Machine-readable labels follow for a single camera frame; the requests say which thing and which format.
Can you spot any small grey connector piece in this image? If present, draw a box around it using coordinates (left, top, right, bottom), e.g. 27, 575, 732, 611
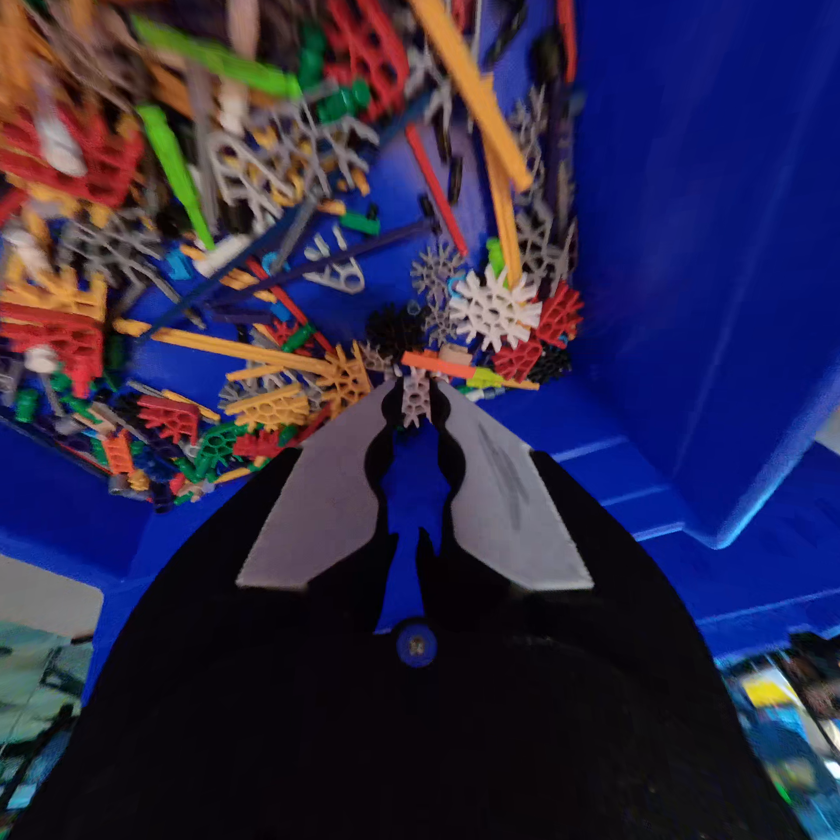
400, 367, 434, 429

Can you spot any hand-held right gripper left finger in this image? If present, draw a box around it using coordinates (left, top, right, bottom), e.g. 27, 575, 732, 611
235, 379, 403, 592

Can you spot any pile of colourful construction pieces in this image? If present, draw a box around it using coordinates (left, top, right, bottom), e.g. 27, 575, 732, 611
0, 0, 586, 513

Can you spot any blue plastic parts bin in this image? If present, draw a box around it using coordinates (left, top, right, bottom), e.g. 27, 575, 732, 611
0, 0, 840, 710

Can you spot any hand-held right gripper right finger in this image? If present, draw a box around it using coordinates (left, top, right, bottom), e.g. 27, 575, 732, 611
430, 379, 596, 593

